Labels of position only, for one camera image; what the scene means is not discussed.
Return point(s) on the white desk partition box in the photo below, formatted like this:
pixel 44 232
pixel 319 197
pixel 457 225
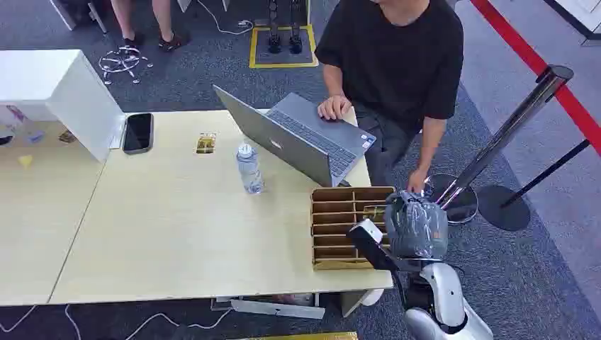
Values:
pixel 70 94

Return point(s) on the person's left hand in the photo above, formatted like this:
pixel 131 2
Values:
pixel 417 180

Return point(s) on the gold printed card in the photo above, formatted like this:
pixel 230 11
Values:
pixel 206 143

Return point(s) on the black robot legs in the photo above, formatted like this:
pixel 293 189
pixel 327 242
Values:
pixel 284 28

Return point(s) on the wooden card box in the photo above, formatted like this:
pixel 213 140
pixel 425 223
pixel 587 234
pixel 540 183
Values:
pixel 335 225

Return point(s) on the chrome stanchion post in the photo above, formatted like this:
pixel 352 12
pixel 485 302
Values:
pixel 507 126

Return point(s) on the standing person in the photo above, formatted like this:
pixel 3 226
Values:
pixel 162 23

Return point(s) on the small brown object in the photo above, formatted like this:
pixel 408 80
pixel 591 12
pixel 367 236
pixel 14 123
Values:
pixel 67 136

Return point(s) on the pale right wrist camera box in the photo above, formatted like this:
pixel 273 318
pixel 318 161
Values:
pixel 371 241

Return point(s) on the yellow-edged floor mat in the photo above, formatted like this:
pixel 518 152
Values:
pixel 283 58

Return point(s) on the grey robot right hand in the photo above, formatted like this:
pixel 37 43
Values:
pixel 415 227

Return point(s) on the white furniture leg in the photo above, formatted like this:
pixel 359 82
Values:
pixel 77 11

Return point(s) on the person's right hand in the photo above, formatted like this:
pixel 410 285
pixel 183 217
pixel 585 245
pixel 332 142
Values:
pixel 334 108

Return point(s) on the red barrier belt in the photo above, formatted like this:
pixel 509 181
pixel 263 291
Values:
pixel 540 65

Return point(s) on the chrome chair base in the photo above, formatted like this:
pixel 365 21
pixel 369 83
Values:
pixel 123 62

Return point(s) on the seated person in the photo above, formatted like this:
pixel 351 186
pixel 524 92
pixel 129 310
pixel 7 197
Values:
pixel 399 61

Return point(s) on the grey laptop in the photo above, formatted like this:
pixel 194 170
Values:
pixel 300 136

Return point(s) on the small blue object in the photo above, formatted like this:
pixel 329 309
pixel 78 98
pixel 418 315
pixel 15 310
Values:
pixel 35 137

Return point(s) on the white cabinet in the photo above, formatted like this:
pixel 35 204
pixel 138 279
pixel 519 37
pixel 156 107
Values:
pixel 580 16

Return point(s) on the black smartphone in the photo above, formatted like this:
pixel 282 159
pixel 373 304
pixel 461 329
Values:
pixel 138 133

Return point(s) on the black stanchion post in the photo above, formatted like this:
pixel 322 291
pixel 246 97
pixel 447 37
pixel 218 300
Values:
pixel 512 206

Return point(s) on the clear plastic water bottle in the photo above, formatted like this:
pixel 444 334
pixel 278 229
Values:
pixel 250 171

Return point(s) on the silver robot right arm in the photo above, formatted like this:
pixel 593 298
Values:
pixel 446 295

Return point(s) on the small yellow object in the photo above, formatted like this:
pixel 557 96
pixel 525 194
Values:
pixel 25 160

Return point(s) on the green printed card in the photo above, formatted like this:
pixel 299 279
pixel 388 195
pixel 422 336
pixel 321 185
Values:
pixel 374 212

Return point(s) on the white desk bracket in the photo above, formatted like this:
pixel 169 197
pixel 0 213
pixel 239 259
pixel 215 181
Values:
pixel 277 309

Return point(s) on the yellow floor strip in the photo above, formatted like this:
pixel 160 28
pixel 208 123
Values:
pixel 300 336

